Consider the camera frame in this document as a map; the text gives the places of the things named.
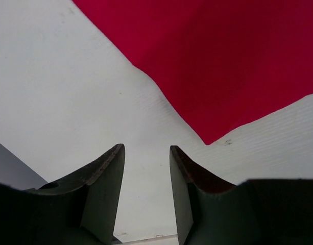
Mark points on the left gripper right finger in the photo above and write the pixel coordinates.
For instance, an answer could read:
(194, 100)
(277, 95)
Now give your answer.
(210, 210)

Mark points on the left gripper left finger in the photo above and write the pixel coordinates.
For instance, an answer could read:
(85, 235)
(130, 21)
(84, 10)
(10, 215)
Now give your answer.
(79, 208)

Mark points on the red t-shirt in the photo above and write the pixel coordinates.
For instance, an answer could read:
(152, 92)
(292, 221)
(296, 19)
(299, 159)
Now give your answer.
(220, 64)

